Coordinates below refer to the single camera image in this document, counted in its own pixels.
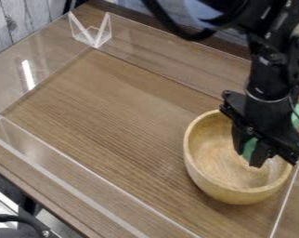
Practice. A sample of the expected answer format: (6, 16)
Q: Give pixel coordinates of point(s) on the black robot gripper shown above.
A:
(265, 119)

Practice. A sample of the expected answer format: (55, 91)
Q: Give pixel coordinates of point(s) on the green rectangular block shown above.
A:
(257, 155)

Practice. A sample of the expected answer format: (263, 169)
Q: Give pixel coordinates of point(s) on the light wooden bowl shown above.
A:
(219, 170)

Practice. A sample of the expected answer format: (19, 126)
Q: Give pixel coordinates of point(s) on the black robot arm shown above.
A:
(270, 23)

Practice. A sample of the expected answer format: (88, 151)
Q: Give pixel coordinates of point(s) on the clear acrylic enclosure wall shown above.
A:
(92, 123)

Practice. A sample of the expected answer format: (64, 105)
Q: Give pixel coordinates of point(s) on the clear acrylic corner bracket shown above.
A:
(91, 36)

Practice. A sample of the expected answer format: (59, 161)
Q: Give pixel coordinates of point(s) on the black metal table bracket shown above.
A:
(34, 229)

